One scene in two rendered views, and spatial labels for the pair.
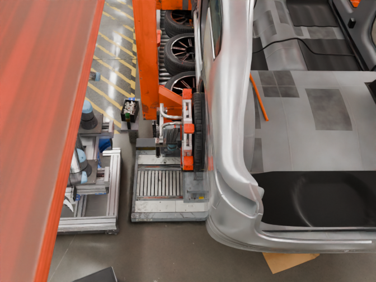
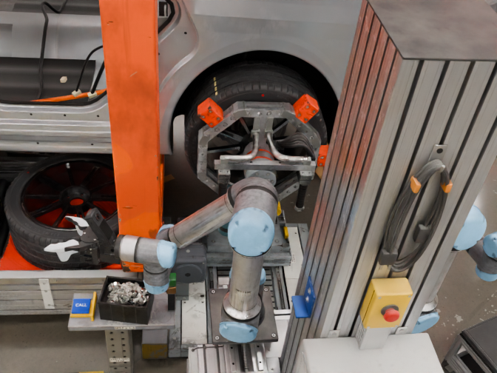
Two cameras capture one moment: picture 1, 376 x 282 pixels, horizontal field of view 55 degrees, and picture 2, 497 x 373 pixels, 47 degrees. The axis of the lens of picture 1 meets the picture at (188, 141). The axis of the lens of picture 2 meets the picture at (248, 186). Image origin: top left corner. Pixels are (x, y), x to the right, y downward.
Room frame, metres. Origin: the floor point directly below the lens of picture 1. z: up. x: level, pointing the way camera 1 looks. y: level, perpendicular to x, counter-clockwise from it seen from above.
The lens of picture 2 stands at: (2.14, 2.05, 2.47)
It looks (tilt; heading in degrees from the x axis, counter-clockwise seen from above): 42 degrees down; 265
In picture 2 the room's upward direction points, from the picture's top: 7 degrees clockwise
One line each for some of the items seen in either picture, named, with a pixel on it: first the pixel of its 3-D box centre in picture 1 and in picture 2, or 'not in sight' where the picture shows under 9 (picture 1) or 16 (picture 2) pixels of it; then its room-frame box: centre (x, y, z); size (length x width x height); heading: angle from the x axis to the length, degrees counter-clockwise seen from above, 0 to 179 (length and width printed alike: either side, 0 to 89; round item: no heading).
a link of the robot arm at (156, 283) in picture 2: not in sight; (157, 270); (2.28, 0.93, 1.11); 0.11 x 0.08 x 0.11; 82
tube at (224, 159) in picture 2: (171, 108); (240, 140); (2.03, 0.15, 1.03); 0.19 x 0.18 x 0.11; 94
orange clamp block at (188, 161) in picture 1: (188, 163); (325, 155); (1.63, -0.01, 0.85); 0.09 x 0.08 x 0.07; 4
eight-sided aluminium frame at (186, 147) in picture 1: (186, 132); (257, 155); (1.94, 0.02, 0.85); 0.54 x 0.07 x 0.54; 4
